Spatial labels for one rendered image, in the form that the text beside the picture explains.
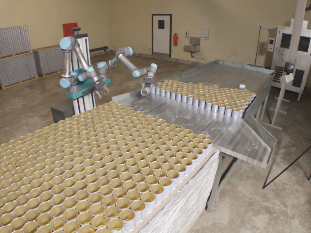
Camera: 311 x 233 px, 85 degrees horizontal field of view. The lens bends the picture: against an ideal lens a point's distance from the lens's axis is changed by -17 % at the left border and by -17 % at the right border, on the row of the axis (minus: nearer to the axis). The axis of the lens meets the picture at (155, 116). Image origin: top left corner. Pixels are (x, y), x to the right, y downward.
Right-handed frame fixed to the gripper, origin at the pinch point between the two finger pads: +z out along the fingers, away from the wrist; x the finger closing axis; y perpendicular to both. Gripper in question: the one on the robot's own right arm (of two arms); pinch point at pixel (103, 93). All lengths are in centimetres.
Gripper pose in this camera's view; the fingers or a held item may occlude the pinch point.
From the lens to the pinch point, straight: 215.8
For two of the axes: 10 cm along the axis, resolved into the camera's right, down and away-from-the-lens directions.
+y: -8.4, 1.7, 5.2
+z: 4.1, 8.2, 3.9
